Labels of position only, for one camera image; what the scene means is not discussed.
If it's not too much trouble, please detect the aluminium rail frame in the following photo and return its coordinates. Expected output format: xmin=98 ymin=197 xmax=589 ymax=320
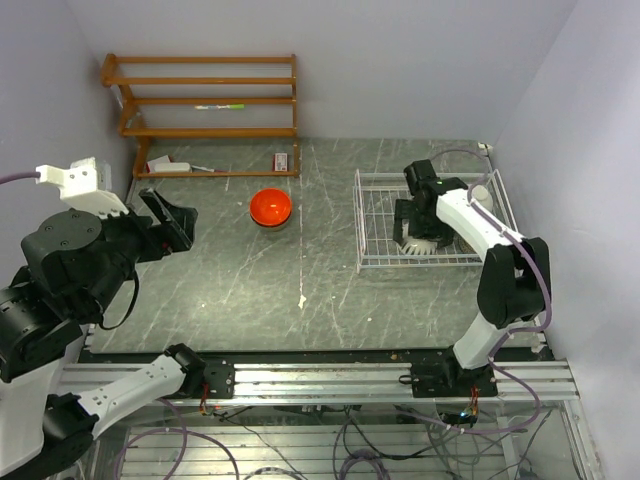
xmin=54 ymin=359 xmax=596 ymax=480

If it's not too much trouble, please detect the red white small box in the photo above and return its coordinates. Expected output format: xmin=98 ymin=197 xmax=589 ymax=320
xmin=272 ymin=152 xmax=289 ymax=172

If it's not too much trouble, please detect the red white marker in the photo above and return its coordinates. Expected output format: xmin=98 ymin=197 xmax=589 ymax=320
xmin=191 ymin=165 xmax=216 ymax=173

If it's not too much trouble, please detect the orange bowl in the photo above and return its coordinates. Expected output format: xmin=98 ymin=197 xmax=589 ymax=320
xmin=249 ymin=188 xmax=293 ymax=231

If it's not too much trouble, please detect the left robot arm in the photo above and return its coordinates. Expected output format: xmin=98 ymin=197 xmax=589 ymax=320
xmin=1 ymin=189 xmax=211 ymax=479

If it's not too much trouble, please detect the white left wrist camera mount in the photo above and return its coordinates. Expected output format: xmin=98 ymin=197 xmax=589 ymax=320
xmin=36 ymin=157 xmax=129 ymax=219

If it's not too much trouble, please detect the green white pen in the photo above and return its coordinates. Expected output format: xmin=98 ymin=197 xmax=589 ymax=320
xmin=194 ymin=104 xmax=245 ymax=111

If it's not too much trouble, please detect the wooden shelf rack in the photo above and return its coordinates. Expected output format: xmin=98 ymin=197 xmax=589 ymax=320
xmin=100 ymin=53 xmax=301 ymax=179

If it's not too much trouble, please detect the brown bowl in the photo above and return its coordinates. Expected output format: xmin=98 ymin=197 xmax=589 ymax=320
xmin=457 ymin=237 xmax=475 ymax=254

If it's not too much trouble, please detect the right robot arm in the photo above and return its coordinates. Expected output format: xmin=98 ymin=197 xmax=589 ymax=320
xmin=393 ymin=160 xmax=551 ymax=397

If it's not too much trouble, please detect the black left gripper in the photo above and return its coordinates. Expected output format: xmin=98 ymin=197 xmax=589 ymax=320
xmin=78 ymin=184 xmax=199 ymax=314

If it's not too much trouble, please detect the white ribbed bowl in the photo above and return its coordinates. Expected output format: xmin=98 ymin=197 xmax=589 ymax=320
xmin=471 ymin=185 xmax=494 ymax=212

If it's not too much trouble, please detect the white wire dish rack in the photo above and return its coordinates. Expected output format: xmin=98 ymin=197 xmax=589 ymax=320
xmin=353 ymin=170 xmax=518 ymax=271

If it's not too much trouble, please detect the blue striped white bowl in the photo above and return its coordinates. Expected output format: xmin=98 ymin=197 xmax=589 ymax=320
xmin=400 ymin=237 xmax=438 ymax=256

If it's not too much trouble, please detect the white flat box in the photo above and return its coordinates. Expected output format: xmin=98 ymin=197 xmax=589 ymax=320
xmin=145 ymin=155 xmax=192 ymax=173

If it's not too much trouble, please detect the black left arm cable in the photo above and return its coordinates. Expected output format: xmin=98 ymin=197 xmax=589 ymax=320
xmin=97 ymin=269 xmax=141 ymax=331

